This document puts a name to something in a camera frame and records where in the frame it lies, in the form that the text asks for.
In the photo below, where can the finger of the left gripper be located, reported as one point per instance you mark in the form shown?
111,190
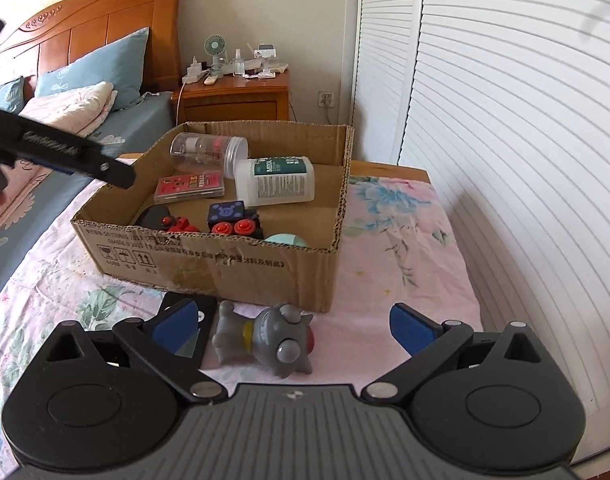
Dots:
23,138

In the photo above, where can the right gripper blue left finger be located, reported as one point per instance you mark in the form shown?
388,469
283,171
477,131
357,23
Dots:
179,374

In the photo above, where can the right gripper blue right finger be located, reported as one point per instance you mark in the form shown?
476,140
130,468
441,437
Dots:
432,348

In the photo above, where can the light blue round case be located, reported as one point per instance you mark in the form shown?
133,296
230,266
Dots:
286,239

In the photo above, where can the red playing card case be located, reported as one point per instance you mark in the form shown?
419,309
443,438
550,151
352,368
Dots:
204,184

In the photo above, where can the clear jar with white lid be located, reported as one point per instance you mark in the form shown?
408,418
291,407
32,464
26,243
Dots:
192,152

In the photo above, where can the blue pillow left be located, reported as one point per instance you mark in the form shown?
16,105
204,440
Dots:
12,98

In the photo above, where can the blue pillow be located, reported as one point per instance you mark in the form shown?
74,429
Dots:
121,63
12,98

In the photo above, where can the pink floral quilt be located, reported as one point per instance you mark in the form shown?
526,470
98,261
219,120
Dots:
78,111

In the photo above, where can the floral pink tablecloth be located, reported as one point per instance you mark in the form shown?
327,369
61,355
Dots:
397,246

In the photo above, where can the red toy train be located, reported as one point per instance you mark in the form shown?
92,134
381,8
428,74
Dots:
177,224

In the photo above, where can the dark key fob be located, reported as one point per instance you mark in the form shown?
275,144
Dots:
156,217

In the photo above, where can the black cube toy red wheels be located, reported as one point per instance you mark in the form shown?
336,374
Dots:
233,218

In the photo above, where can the blue bed sheet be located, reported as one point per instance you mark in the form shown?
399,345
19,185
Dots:
131,130

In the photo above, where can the wooden bed headboard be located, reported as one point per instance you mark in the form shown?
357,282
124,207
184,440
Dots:
67,30

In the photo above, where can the blue pillow right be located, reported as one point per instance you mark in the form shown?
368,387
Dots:
121,63

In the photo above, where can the cardboard box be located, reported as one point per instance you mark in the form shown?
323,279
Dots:
227,266

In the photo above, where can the white plastic bottle green label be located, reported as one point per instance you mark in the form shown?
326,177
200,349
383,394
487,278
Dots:
277,180

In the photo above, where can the white power strip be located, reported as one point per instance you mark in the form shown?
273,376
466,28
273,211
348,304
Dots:
195,72

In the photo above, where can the small green desk fan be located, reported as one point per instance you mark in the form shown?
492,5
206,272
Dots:
215,46

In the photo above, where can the wooden nightstand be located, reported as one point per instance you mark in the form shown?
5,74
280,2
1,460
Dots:
234,98

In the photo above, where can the clear spray bottle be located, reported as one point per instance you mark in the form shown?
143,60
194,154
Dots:
238,64

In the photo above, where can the white louvered closet door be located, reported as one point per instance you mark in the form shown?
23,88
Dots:
506,104

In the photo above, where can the wall power outlet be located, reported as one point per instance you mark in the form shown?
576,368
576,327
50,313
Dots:
325,99

